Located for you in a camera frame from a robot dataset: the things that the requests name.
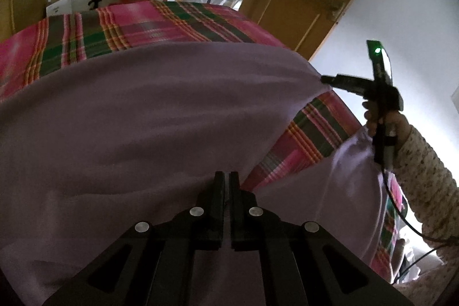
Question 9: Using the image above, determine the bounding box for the red green plaid blanket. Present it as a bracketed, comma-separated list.
[1, 1, 396, 276]

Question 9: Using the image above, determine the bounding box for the person right hand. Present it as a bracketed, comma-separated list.
[363, 101, 412, 150]

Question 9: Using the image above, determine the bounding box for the white cardboard box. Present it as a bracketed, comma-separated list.
[46, 0, 73, 17]

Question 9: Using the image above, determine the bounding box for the purple fleece sweater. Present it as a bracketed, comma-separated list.
[1, 43, 386, 305]

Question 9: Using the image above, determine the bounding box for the black pump bottle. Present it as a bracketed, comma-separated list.
[87, 0, 103, 11]

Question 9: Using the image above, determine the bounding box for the patterned right sleeve forearm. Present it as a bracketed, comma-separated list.
[392, 124, 459, 242]

